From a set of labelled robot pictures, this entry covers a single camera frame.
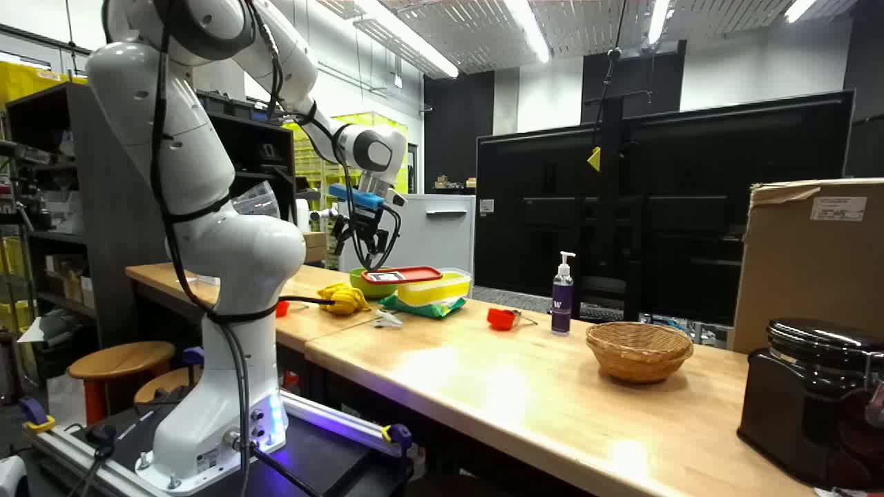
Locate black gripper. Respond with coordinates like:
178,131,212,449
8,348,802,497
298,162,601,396
339,206,399,273

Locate green plastic bowl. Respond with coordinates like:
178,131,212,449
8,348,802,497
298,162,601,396
348,268,399,304

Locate aluminium robot base platform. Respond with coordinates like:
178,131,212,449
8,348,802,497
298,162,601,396
23,388,420,497

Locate wooden bowl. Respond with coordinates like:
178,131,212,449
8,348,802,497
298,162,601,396
584,318,696,385

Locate yellow crocheted cloth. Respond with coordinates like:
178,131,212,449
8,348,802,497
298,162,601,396
316,282,374,319

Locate small grey metal piece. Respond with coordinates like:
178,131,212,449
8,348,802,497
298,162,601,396
371,308,407,333

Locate yellow plastic container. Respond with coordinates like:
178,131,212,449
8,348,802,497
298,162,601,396
389,269,475,308

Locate green yellow snack bag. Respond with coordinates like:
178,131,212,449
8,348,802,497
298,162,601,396
378,290,471,323

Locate clear plastic bag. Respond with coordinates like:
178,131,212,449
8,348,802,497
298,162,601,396
233,180,284,220

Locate purple soap pump bottle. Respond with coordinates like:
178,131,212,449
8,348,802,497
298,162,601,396
549,247,580,336

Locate round wooden stool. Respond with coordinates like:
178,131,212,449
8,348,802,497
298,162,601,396
134,365,203,409
67,338,179,427

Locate black stand pole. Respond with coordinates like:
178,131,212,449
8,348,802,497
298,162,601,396
589,44,642,319

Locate dark storage shelf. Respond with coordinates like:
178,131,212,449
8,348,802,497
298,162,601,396
0,79,171,369

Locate large black monitor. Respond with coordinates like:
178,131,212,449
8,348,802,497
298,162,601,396
472,88,856,327

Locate brown cardboard box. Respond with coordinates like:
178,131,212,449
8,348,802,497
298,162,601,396
726,177,884,356

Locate black kitchen appliance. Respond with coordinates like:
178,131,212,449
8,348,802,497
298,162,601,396
734,318,884,492

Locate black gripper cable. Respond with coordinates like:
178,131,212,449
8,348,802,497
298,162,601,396
374,199,407,269

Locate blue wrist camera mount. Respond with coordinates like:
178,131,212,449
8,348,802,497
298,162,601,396
330,185,386,220

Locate grey cabinet with handle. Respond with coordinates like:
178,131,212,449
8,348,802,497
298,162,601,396
337,189,479,275

